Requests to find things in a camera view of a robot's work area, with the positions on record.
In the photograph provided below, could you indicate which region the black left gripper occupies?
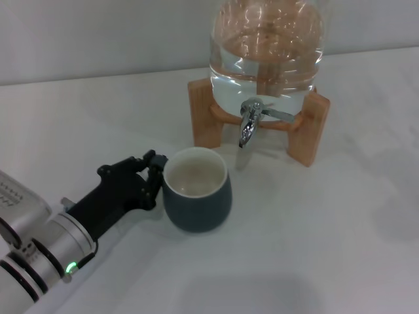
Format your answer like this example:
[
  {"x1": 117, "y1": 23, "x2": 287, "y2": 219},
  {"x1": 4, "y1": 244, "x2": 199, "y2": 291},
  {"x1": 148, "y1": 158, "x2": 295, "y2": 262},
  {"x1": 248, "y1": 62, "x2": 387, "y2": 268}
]
[{"x1": 67, "y1": 149, "x2": 170, "y2": 240}]

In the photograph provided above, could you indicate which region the dark teal ceramic mug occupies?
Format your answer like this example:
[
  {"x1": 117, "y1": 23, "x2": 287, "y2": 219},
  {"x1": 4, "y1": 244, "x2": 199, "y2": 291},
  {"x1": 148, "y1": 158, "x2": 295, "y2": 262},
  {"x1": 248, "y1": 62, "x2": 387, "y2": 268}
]
[{"x1": 162, "y1": 147, "x2": 234, "y2": 234}]

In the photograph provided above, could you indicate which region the chrome dispenser faucet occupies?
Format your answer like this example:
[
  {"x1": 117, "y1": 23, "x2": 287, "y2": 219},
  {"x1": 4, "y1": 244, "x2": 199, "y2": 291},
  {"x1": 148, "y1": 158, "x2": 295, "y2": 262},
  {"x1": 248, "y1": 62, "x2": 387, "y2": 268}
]
[{"x1": 237, "y1": 97, "x2": 295, "y2": 147}]

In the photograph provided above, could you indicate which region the light wooden dispenser stand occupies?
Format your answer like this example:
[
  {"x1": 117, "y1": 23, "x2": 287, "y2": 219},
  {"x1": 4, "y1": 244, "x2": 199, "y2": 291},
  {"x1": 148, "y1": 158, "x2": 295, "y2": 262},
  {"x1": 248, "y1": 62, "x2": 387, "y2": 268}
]
[{"x1": 187, "y1": 78, "x2": 331, "y2": 168}]

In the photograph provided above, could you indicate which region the clear glass water dispenser jar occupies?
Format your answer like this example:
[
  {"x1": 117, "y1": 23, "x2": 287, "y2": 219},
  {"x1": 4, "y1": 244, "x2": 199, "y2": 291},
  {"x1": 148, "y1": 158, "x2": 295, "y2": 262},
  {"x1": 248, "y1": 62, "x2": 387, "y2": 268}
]
[{"x1": 208, "y1": 0, "x2": 327, "y2": 122}]

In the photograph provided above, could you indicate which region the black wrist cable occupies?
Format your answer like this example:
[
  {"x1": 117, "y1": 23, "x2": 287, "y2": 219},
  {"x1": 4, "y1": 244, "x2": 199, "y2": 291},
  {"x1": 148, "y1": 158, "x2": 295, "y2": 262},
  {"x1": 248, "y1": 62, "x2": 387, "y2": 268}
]
[{"x1": 75, "y1": 239, "x2": 100, "y2": 268}]

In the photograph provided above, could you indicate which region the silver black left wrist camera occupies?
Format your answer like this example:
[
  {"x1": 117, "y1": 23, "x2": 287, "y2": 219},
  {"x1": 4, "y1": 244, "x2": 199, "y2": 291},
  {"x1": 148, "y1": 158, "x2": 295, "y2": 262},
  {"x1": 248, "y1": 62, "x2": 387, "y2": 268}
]
[{"x1": 0, "y1": 169, "x2": 52, "y2": 241}]

